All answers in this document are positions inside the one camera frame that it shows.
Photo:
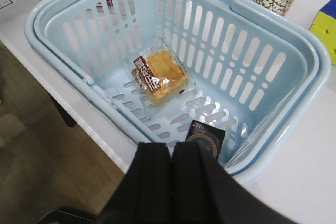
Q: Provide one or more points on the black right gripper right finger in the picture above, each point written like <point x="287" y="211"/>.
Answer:
<point x="203" y="192"/>

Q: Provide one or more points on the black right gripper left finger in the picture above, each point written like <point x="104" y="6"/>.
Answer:
<point x="143" y="195"/>

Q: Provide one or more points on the black tissue pack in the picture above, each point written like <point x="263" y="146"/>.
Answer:
<point x="209" y="137"/>

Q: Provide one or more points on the packaged yellow bread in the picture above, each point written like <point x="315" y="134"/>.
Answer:
<point x="159" y="73"/>

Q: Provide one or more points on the light blue plastic basket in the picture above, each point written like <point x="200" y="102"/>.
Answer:
<point x="255" y="72"/>

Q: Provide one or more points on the coloured puzzle cube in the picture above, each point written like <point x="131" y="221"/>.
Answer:
<point x="323" y="26"/>

